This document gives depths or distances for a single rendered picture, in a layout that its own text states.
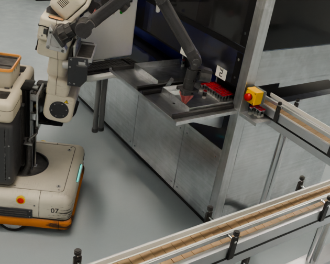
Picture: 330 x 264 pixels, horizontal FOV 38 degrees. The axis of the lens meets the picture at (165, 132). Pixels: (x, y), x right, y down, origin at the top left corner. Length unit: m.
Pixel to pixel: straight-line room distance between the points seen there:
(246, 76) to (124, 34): 1.04
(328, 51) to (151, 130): 1.27
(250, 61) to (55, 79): 1.02
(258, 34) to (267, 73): 0.26
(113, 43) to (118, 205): 1.06
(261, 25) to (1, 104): 1.35
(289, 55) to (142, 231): 1.35
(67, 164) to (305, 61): 1.53
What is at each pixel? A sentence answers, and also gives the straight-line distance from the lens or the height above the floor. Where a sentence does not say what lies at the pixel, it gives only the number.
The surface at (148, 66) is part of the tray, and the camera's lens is 2.93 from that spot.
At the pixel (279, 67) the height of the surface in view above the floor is 1.11.
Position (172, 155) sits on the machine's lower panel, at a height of 0.31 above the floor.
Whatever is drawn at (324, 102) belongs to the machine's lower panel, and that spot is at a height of 0.82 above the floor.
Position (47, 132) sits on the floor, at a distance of 3.89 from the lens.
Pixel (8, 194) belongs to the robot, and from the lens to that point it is 2.80.
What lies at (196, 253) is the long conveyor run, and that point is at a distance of 1.52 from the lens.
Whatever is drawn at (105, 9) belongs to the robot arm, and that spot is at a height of 1.34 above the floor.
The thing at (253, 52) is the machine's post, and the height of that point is 1.21.
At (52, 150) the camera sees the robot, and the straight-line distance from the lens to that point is 3.14.
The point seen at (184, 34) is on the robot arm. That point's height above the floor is 1.27.
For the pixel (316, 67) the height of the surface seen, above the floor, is 1.08.
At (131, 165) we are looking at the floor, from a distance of 3.55.
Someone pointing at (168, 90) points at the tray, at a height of 0.89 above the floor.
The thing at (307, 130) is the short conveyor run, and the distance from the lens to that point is 2.44.
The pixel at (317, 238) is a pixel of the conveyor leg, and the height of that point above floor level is 0.69.
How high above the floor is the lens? 1.95
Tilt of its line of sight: 29 degrees down
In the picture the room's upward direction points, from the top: 9 degrees clockwise
